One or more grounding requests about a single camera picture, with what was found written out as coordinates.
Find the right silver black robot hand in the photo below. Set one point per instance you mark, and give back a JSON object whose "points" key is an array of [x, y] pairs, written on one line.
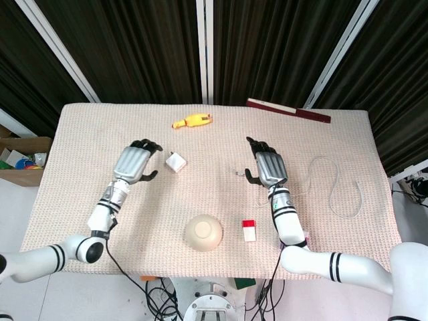
{"points": [[271, 168]]}

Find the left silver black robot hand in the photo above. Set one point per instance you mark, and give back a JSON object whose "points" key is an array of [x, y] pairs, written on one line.
{"points": [[132, 164]]}

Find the white charger block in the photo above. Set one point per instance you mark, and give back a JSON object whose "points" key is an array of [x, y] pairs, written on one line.
{"points": [[176, 162]]}

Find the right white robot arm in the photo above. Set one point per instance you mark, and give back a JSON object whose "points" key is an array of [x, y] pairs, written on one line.
{"points": [[291, 224]]}

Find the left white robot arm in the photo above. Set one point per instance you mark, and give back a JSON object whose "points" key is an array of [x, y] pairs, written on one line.
{"points": [[102, 214]]}

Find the red and white small box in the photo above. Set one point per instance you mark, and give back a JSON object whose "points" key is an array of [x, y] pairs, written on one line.
{"points": [[249, 233]]}

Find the yellow rubber chicken toy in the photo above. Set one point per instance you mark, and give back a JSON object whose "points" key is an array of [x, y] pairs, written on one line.
{"points": [[195, 119]]}

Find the beige upturned bowl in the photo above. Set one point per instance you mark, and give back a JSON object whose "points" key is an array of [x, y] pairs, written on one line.
{"points": [[204, 234]]}

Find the cardboard box with clutter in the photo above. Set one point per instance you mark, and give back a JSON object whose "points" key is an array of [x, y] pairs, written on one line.
{"points": [[23, 143]]}

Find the dark pleated curtain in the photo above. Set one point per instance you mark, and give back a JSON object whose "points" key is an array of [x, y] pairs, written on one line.
{"points": [[143, 50]]}

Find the white robot torso base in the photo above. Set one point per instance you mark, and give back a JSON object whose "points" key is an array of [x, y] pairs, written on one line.
{"points": [[210, 304]]}

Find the white frame post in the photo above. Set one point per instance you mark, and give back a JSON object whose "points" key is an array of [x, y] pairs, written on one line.
{"points": [[205, 50], [334, 53], [60, 53]]}

